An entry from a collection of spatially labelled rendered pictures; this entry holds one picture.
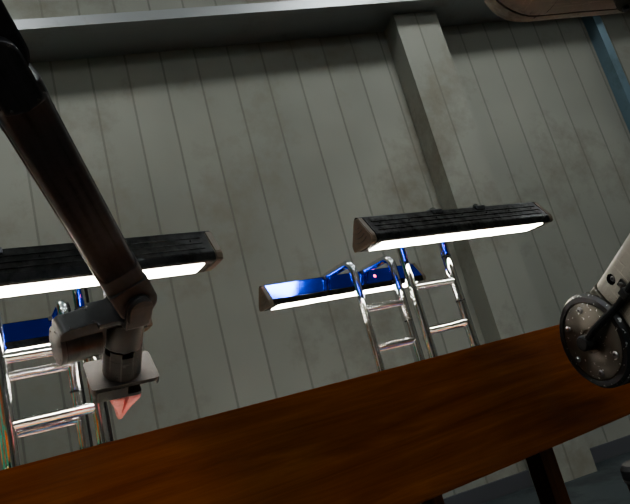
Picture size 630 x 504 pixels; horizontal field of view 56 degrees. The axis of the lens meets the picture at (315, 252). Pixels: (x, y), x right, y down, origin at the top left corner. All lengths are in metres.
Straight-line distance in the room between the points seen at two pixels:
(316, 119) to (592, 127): 1.94
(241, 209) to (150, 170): 0.54
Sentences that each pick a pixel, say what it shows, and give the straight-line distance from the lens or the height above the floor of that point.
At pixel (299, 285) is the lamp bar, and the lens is 1.85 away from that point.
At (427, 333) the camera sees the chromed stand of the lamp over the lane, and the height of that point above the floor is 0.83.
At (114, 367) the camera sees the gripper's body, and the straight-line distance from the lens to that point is 0.94.
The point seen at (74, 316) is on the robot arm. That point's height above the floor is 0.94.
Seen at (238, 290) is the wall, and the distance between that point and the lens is 3.20.
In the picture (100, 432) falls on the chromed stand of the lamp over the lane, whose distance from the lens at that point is 1.21.
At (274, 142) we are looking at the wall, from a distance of 3.54.
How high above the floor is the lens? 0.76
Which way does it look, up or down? 13 degrees up
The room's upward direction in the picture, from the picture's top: 15 degrees counter-clockwise
